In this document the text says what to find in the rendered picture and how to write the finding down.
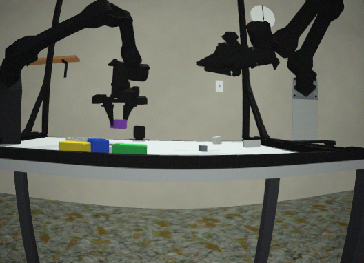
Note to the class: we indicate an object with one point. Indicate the yellow block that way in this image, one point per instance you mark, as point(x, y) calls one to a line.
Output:
point(74, 146)

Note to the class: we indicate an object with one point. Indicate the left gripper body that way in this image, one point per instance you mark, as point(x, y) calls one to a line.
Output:
point(243, 58)

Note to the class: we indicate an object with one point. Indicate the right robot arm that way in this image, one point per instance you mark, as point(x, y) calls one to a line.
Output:
point(24, 51)

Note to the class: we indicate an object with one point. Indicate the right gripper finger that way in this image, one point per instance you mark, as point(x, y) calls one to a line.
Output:
point(109, 112)
point(126, 110)

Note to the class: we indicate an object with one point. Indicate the blue block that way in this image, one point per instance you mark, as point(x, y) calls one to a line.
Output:
point(99, 145)

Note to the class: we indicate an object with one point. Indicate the white saucer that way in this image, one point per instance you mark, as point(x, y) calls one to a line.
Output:
point(79, 139)

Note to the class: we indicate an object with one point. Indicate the purple block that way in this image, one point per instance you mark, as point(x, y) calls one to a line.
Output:
point(119, 124)

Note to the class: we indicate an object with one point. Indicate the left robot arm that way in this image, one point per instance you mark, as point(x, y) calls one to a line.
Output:
point(285, 40)

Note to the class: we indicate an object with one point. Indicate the green block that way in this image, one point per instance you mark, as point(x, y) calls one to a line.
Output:
point(119, 148)

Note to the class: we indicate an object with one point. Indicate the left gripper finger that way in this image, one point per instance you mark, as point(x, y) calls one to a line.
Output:
point(217, 70)
point(213, 60)

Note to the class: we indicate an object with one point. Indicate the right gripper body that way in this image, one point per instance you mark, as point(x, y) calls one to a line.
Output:
point(102, 98)

